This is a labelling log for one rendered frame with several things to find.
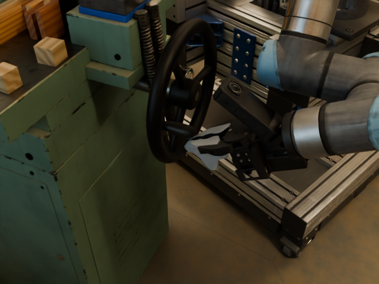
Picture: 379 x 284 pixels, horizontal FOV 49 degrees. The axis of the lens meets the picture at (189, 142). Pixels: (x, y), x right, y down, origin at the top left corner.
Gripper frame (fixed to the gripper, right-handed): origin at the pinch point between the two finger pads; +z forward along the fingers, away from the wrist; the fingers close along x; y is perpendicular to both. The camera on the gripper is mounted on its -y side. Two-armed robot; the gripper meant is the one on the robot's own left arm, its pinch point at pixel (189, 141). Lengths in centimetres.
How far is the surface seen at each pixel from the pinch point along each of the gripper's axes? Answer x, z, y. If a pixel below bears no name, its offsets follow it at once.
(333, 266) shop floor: 45, 10, 85
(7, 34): 0.9, 27.8, -29.9
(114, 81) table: 3.4, 11.9, -13.7
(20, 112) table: -14.0, 16.0, -18.7
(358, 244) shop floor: 59, 4, 88
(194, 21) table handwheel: 13.8, -3.1, -16.7
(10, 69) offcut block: -11.1, 15.5, -25.1
